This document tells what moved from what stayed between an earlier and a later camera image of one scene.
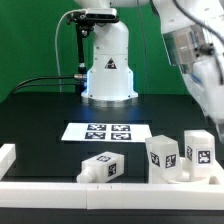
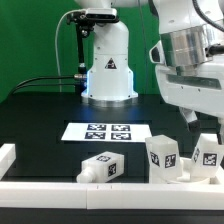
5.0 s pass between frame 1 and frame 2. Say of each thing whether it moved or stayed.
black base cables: stayed
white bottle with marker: stayed
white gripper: moved
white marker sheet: stayed
